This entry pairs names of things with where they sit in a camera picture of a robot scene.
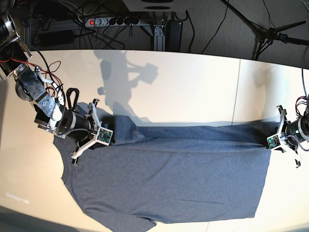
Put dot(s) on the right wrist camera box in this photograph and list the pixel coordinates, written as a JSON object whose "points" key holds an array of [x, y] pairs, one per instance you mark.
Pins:
{"points": [[104, 136]]}

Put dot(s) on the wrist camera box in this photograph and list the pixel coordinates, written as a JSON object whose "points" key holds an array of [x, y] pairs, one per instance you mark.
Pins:
{"points": [[104, 136], [274, 141]]}

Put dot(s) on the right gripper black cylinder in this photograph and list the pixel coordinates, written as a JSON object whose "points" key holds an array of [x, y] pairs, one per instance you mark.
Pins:
{"points": [[80, 127]]}

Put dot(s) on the white power strip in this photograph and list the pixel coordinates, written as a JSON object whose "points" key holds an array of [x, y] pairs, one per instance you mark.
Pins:
{"points": [[103, 22]]}

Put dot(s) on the black power adapter brick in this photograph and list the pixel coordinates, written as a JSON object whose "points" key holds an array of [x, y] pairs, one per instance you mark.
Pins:
{"points": [[174, 35]]}

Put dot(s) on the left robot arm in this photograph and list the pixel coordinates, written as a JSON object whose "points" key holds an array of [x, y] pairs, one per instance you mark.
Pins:
{"points": [[302, 102]]}

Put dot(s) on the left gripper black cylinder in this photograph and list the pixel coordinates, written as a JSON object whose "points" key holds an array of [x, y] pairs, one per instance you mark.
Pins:
{"points": [[296, 132]]}

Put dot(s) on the black box under table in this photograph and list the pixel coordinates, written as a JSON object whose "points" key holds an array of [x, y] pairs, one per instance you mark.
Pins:
{"points": [[54, 38]]}

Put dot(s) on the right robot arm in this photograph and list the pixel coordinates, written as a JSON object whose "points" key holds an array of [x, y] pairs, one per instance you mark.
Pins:
{"points": [[57, 111]]}

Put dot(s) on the grey base camera mount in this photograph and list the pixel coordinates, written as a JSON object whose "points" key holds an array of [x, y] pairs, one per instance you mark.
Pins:
{"points": [[157, 5]]}

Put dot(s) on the blue-grey T-shirt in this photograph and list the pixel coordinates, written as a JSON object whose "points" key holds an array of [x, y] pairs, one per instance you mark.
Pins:
{"points": [[169, 174]]}

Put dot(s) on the black tripod stand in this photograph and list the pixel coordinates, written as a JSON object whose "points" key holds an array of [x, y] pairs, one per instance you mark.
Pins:
{"points": [[266, 37]]}

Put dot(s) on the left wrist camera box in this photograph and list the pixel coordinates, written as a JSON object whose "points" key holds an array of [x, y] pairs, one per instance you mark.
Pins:
{"points": [[274, 141]]}

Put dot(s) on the aluminium frame post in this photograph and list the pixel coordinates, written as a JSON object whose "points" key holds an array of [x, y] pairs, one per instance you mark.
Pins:
{"points": [[159, 38]]}

